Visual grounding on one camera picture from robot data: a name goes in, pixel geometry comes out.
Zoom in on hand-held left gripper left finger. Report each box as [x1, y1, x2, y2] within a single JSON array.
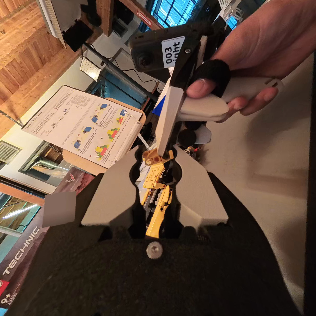
[[81, 145, 146, 239]]

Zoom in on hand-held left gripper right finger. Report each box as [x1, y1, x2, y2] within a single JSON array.
[[171, 145, 229, 234]]

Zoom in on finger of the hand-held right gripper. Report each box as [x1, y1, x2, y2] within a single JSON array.
[[156, 86, 185, 156]]

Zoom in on yellow curved beam piece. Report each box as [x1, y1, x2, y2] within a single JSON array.
[[142, 149, 175, 166]]

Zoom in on yellow brick car model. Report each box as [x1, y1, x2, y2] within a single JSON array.
[[140, 148, 179, 239]]

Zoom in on grey desk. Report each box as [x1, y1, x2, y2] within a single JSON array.
[[197, 53, 312, 308]]

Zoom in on person's right hand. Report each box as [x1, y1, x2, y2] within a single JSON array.
[[186, 0, 316, 116]]

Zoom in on white handwritten sign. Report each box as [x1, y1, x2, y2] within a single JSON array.
[[80, 56, 102, 82]]

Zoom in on printed instruction sheet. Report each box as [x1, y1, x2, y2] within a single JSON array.
[[22, 85, 140, 170]]

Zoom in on white ceiling device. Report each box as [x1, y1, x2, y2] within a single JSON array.
[[37, 0, 95, 53]]

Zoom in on toy car set box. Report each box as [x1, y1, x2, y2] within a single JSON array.
[[0, 167, 96, 316]]

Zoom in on white vent unit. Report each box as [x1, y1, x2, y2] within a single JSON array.
[[0, 140, 22, 164]]

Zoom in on black cable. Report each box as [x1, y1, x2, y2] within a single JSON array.
[[100, 56, 159, 94]]

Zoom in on silver air duct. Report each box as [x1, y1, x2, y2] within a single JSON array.
[[31, 158, 66, 174]]

